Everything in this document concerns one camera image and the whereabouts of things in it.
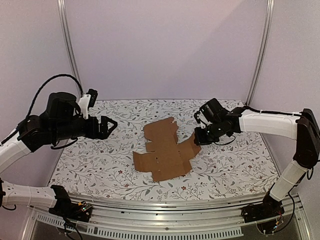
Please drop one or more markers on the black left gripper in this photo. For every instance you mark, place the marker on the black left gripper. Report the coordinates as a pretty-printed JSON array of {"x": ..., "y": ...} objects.
[{"x": 103, "y": 133}]

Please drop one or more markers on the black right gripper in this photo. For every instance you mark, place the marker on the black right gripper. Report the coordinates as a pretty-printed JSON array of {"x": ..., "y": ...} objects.
[{"x": 203, "y": 136}]

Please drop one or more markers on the brown cardboard box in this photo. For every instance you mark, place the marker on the brown cardboard box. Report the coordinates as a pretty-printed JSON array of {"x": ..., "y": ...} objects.
[{"x": 165, "y": 157}]

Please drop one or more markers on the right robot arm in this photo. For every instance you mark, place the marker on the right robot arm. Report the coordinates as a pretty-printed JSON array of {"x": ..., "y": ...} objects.
[{"x": 216, "y": 121}]

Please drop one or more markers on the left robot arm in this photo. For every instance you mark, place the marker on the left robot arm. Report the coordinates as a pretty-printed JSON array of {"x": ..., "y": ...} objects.
[{"x": 65, "y": 118}]

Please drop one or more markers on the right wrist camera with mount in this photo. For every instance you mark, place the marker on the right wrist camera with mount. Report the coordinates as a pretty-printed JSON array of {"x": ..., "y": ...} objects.
[{"x": 200, "y": 118}]

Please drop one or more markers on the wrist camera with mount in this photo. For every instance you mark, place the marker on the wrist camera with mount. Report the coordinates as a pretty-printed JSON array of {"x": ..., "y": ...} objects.
[
  {"x": 200, "y": 118},
  {"x": 87, "y": 101}
]

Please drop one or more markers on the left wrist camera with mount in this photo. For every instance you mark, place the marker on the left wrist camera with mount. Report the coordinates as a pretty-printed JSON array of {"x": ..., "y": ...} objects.
[{"x": 87, "y": 101}]

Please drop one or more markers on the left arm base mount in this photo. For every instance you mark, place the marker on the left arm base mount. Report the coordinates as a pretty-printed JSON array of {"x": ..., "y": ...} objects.
[{"x": 80, "y": 211}]

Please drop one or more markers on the aluminium front rail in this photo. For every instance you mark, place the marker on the aluminium front rail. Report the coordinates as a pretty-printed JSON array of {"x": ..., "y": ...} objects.
[{"x": 214, "y": 219}]

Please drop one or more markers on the left aluminium frame post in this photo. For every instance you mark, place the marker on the left aluminium frame post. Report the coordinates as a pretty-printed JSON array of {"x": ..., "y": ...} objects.
[{"x": 62, "y": 11}]

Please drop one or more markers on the aluminium frame post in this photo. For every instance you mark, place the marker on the aluminium frame post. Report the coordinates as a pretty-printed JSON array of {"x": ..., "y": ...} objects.
[
  {"x": 270, "y": 5},
  {"x": 62, "y": 11}
]

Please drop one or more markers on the right aluminium frame post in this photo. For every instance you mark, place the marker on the right aluminium frame post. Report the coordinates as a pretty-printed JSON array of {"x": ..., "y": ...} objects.
[{"x": 270, "y": 5}]

